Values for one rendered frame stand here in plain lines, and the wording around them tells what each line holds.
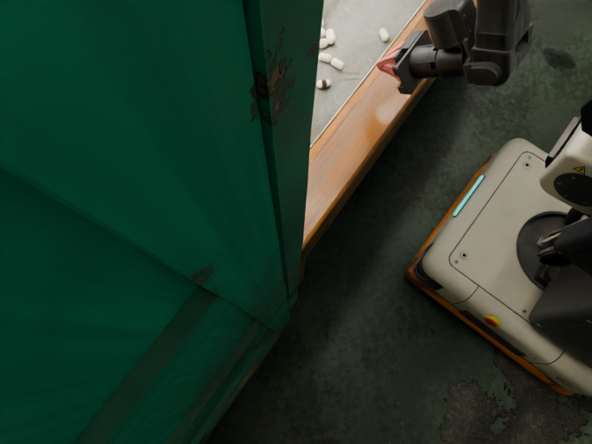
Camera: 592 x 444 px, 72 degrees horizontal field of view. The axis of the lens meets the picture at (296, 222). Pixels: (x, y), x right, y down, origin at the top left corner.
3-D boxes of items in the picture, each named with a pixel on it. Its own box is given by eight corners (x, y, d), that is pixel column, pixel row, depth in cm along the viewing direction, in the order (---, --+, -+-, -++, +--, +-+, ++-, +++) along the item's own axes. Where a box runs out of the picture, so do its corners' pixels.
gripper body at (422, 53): (388, 68, 72) (423, 65, 67) (418, 29, 74) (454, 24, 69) (403, 95, 76) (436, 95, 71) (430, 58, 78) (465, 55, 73)
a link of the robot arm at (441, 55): (473, 84, 66) (490, 61, 68) (462, 47, 62) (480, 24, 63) (436, 85, 71) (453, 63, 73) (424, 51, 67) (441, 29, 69)
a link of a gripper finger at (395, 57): (363, 60, 79) (402, 55, 72) (383, 34, 80) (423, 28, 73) (378, 86, 83) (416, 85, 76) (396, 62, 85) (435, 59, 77)
